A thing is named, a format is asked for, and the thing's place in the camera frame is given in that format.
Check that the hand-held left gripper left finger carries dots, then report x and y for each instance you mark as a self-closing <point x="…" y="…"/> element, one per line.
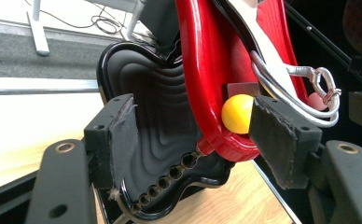
<point x="114" y="146"/>

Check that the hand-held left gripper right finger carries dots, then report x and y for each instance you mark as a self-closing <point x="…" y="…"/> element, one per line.
<point x="278" y="143"/>

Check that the red glossy high-heeled shoe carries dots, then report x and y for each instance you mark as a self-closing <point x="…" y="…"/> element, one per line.
<point x="207" y="62"/>

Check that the white table leg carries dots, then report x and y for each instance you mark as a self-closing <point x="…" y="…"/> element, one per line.
<point x="39" y="31"/>
<point x="135" y="18"/>

